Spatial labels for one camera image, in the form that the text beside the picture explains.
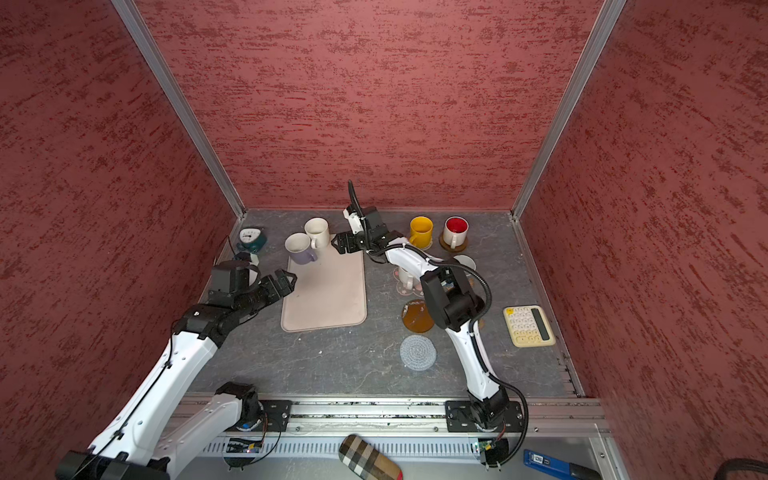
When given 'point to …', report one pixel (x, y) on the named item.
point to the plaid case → (367, 461)
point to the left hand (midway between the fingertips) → (285, 289)
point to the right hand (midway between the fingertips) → (340, 244)
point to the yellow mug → (421, 232)
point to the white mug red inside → (455, 231)
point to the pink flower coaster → (416, 289)
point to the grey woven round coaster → (417, 352)
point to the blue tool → (558, 467)
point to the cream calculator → (528, 326)
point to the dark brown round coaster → (448, 247)
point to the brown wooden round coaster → (416, 317)
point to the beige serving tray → (327, 293)
